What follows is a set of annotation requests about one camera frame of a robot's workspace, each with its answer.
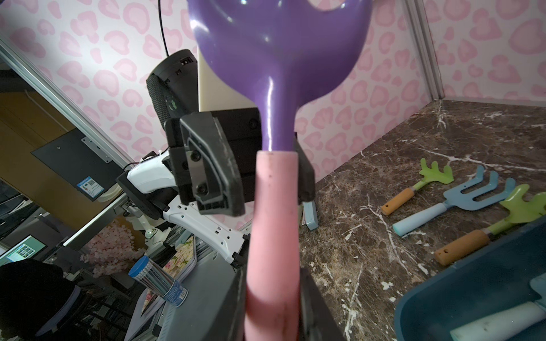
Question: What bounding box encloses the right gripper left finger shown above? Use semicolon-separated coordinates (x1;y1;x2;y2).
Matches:
159;264;245;340

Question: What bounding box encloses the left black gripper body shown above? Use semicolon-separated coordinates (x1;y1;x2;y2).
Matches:
164;107;317;217

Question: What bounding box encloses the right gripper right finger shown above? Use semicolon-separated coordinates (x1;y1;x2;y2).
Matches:
299;268;344;341

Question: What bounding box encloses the light blue stapler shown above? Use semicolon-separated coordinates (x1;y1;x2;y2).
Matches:
303;201;319;231

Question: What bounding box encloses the green rake wooden handle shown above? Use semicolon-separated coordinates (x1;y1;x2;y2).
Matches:
434;184;545;267

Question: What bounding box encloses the blue capped printed can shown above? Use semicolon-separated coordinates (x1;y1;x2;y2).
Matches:
129;256;189;307

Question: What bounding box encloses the purple rake pink handle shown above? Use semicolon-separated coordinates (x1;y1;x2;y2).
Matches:
188;1;373;340

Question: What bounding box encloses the light blue fork white handle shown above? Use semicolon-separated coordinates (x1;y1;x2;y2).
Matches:
392;166;516;237

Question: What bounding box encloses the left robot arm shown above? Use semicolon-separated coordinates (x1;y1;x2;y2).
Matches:
117;50;262;268

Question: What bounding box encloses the pale teal rake white handle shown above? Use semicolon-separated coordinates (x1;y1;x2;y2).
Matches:
449;274;545;341

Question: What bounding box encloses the green rake orange handle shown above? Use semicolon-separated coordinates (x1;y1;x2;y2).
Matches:
380;158;454;215

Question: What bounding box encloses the dark teal storage box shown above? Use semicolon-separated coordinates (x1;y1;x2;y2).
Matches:
394;217;545;340

